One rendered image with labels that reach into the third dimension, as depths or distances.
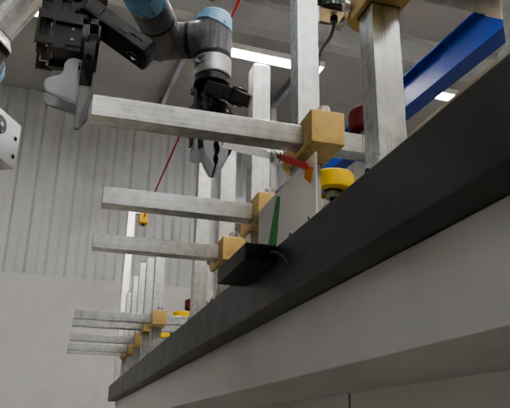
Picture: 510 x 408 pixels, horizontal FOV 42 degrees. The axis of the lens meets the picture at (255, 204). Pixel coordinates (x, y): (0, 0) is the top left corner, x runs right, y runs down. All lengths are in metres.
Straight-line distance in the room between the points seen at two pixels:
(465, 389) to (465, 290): 0.38
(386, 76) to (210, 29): 0.65
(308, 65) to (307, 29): 0.07
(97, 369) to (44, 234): 1.89
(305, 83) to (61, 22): 0.37
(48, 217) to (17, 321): 1.42
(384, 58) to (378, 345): 0.32
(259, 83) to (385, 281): 0.68
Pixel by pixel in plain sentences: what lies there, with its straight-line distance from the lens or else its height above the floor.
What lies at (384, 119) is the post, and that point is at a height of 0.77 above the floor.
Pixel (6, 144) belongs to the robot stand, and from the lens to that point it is 1.29.
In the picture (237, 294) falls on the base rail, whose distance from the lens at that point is 1.14.
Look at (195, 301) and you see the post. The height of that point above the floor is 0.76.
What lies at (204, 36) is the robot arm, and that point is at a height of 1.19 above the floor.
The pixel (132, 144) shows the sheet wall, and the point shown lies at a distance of 9.68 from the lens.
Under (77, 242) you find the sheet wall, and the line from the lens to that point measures 9.06.
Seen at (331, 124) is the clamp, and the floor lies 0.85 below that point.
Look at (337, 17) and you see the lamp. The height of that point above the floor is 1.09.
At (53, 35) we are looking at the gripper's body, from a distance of 0.92.
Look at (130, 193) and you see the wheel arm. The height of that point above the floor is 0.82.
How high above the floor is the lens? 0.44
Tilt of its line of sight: 20 degrees up
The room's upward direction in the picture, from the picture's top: 1 degrees clockwise
